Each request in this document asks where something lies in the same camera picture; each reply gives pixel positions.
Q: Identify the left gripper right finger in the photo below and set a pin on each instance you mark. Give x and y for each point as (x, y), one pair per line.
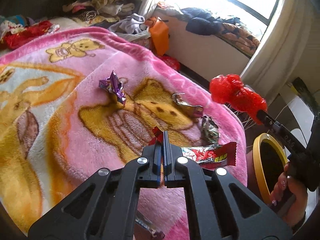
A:
(218, 205)

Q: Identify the pink teddy bear blanket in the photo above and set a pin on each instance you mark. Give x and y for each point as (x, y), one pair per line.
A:
(58, 127)

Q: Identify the red plastic bag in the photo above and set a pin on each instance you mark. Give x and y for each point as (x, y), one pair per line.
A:
(230, 89)

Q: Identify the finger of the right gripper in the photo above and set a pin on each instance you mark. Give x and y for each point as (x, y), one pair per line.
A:
(265, 119)

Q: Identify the dark brown snack wrapper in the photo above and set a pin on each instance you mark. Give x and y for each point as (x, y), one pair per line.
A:
(147, 229)

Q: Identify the person's right hand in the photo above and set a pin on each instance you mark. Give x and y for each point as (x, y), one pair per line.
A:
(288, 189)

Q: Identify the lavender clothes on basket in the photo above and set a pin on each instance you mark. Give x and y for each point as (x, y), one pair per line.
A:
(131, 28)

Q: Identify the white scalloped dresser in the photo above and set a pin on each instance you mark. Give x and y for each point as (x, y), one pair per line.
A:
(304, 115)

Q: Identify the dark jacket on sill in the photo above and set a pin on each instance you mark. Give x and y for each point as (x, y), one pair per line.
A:
(201, 22)

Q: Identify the red shopping bag on floor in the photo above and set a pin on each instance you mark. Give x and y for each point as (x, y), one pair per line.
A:
(171, 62)

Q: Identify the floral fabric laundry basket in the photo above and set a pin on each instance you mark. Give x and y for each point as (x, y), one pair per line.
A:
(146, 42)

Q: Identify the purple candy wrapper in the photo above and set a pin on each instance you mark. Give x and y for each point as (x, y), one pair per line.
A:
(114, 86)

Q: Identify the silver brown foil wrapper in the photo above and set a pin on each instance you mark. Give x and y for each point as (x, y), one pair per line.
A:
(193, 111)

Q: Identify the red snack wrapper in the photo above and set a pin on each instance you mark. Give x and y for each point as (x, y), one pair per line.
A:
(211, 156)

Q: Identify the yellow rimmed black trash bin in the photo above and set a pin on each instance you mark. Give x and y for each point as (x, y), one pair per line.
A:
(269, 159)

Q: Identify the red cloth on bed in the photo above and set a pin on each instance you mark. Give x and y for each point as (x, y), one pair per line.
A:
(14, 41)

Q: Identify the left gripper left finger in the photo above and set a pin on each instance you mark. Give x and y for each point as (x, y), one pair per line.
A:
(105, 205)

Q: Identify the pile of clothes in corner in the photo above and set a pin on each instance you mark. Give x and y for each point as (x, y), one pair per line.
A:
(110, 10)

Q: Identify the right cream curtain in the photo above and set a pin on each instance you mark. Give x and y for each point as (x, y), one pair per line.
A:
(280, 49)

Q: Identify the white wire frame stool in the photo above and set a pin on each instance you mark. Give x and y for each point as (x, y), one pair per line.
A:
(247, 119)

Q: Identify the orange patterned blanket on sill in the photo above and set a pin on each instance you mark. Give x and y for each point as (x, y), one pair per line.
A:
(239, 38)

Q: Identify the black window frame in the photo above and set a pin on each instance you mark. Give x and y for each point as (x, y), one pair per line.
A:
(250, 2)

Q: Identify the colourful quilt on bed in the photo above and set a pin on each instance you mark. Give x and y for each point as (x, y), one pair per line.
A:
(14, 24)

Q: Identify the dark bag on dresser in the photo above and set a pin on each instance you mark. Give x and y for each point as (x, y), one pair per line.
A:
(303, 92)

